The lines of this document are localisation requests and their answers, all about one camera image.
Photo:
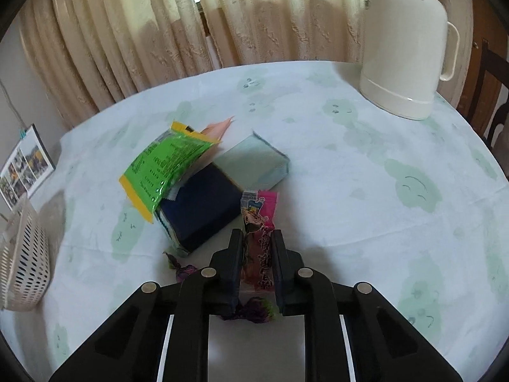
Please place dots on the beige patterned curtain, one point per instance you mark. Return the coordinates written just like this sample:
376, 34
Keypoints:
278, 20

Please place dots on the brown wooden cabinet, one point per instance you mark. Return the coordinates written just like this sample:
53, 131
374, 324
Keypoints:
477, 16

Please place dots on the photo collage board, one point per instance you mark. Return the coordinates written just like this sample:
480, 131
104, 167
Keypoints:
24, 167

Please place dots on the purple candy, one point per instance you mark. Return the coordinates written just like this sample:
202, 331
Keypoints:
254, 310
185, 272

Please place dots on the green printed tablecloth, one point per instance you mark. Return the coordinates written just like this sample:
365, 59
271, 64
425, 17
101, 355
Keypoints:
358, 207

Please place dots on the teal binder clip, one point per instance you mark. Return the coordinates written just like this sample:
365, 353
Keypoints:
22, 133

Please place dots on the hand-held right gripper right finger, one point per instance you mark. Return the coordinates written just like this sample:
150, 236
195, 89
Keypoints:
278, 262

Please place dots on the cream thermos jug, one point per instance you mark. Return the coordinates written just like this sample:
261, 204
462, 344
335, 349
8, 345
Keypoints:
401, 47

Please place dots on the pink candy packet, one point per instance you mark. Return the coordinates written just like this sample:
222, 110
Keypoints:
256, 246

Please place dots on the orange snack packet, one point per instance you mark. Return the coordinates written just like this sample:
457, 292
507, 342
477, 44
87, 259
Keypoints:
216, 127

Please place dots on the dark wooden chair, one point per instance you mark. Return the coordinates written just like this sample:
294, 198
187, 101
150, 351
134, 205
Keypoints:
487, 71

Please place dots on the green snack bag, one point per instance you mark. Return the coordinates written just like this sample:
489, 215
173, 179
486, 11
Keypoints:
167, 163

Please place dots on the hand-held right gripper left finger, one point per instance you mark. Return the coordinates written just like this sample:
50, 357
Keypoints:
234, 262

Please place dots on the pale pink plastic basket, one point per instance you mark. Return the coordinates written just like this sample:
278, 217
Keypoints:
28, 262

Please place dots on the dark blue tissue box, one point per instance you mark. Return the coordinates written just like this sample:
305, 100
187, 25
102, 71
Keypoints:
202, 203

